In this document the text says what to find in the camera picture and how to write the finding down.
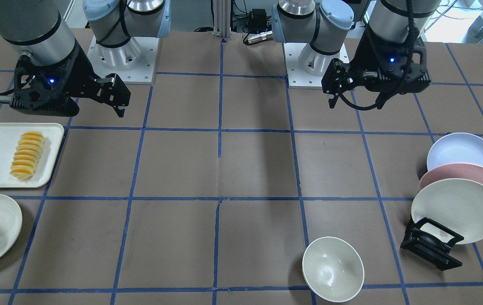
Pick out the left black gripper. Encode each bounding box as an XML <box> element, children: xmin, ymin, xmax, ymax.
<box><xmin>321</xmin><ymin>27</ymin><xmax>431</xmax><ymax>109</ymax></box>

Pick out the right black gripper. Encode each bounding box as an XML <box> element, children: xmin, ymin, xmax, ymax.
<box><xmin>11</xmin><ymin>43</ymin><xmax>131</xmax><ymax>118</ymax></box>

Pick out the striped bread loaf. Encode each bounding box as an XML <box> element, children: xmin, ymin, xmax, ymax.
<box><xmin>10</xmin><ymin>131</ymin><xmax>45</xmax><ymax>180</ymax></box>

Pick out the blue plate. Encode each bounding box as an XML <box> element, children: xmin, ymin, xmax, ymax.
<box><xmin>426</xmin><ymin>133</ymin><xmax>483</xmax><ymax>170</ymax></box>

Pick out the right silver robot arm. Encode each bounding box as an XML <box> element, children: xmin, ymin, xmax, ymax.
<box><xmin>0</xmin><ymin>0</ymin><xmax>171</xmax><ymax>118</ymax></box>

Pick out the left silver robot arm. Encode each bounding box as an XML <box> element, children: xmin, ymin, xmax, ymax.
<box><xmin>271</xmin><ymin>0</ymin><xmax>439</xmax><ymax>111</ymax></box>

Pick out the pink plate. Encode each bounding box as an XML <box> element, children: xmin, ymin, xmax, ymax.
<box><xmin>418</xmin><ymin>163</ymin><xmax>483</xmax><ymax>191</ymax></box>

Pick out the cream plate in rack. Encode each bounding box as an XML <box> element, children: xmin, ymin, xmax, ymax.
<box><xmin>410</xmin><ymin>178</ymin><xmax>483</xmax><ymax>244</ymax></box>

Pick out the white rectangular tray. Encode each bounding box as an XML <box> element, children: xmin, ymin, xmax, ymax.
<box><xmin>0</xmin><ymin>123</ymin><xmax>64</xmax><ymax>189</ymax></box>

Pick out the cream bowl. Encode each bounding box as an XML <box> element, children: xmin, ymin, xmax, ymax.
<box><xmin>302</xmin><ymin>237</ymin><xmax>365</xmax><ymax>303</ymax></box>

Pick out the black dish rack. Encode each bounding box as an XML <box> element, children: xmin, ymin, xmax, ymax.
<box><xmin>400</xmin><ymin>217</ymin><xmax>464</xmax><ymax>272</ymax></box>

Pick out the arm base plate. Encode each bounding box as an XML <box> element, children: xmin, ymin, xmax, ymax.
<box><xmin>284</xmin><ymin>42</ymin><xmax>356</xmax><ymax>90</ymax></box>
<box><xmin>87</xmin><ymin>37</ymin><xmax>160</xmax><ymax>85</ymax></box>

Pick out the aluminium frame post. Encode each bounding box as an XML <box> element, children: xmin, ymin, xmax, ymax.
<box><xmin>212</xmin><ymin>0</ymin><xmax>233</xmax><ymax>40</ymax></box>

